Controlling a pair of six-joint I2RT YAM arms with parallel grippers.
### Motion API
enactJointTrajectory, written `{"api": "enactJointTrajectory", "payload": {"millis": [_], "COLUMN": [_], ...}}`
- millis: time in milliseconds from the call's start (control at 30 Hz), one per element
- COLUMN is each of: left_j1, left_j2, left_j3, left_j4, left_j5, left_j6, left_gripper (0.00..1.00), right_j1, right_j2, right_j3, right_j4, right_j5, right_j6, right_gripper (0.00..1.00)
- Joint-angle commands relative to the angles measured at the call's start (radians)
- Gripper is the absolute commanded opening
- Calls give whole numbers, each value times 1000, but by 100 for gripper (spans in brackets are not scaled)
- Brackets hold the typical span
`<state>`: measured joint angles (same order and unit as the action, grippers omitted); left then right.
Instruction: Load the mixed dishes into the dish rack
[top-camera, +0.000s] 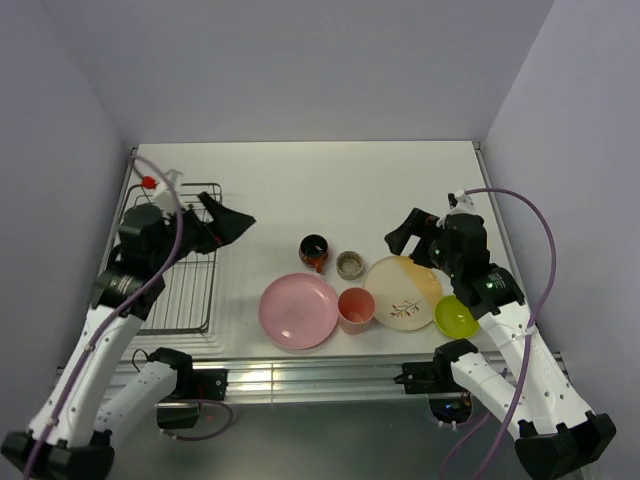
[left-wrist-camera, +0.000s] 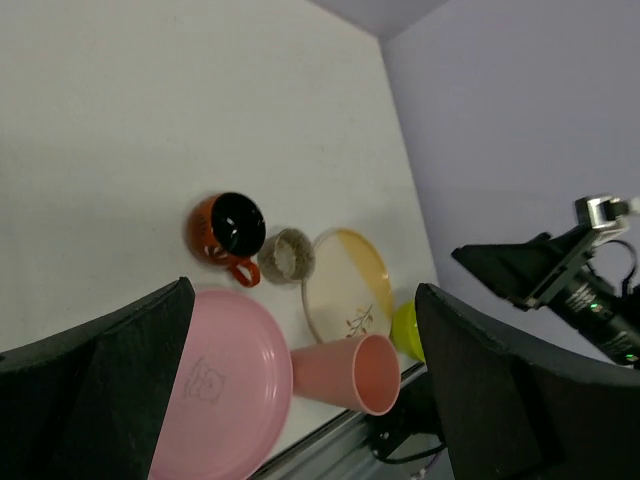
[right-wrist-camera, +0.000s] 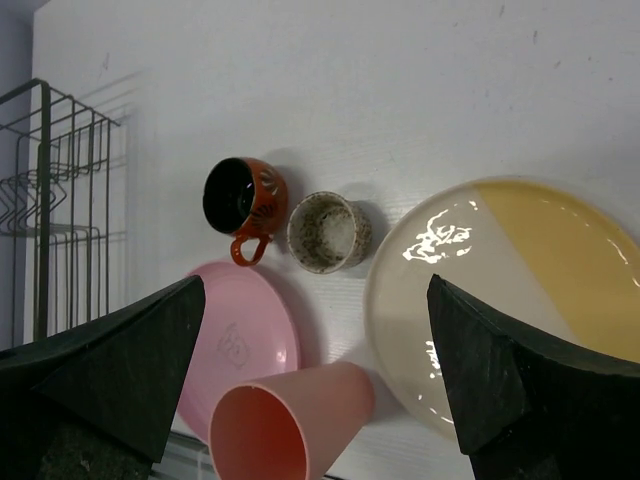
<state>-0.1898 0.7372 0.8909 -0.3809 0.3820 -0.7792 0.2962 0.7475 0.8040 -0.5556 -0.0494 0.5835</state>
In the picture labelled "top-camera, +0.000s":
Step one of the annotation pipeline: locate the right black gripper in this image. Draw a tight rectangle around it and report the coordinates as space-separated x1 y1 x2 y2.
384 207 460 276

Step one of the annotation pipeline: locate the speckled ceramic small cup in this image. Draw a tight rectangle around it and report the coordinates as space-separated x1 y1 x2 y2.
336 251 365 281

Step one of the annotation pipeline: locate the lime green bowl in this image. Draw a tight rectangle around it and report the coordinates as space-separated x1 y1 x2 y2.
434 295 479 340

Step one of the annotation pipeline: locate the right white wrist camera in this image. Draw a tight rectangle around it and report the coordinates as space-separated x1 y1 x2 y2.
438 189 476 226

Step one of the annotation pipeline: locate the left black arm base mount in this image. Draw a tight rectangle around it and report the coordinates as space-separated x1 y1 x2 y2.
131 347 228 431

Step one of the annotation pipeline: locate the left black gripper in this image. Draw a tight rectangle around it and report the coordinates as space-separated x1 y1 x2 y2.
151 191 254 271

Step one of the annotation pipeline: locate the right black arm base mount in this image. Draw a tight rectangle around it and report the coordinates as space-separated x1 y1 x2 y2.
393 362 473 427

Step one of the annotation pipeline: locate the cream floral plate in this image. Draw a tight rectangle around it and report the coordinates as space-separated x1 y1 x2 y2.
363 256 443 331

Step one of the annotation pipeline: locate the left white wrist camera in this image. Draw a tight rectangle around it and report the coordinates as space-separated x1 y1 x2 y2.
140 169 183 214

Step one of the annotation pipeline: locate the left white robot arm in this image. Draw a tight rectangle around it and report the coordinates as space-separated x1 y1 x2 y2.
1 192 255 479

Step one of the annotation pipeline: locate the wire dish rack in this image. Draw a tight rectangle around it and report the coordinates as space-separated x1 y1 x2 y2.
103 183 222 336

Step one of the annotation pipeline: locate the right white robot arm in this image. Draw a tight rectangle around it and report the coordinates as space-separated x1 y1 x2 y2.
385 208 616 479

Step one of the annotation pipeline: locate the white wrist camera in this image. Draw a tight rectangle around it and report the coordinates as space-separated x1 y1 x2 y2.
140 169 183 214
438 189 476 226

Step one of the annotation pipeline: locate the pink plastic plate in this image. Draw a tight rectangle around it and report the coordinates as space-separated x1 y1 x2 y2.
258 273 339 350

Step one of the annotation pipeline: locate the aluminium table edge rail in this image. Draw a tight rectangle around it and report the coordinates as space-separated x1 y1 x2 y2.
54 349 571 407

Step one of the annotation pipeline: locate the pink plastic cup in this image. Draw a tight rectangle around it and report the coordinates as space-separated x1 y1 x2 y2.
338 287 376 335

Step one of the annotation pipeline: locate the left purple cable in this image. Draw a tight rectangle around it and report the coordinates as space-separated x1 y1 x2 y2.
19 154 189 480

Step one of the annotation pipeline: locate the orange ceramic mug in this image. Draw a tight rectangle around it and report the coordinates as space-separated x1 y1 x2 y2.
298 234 329 274

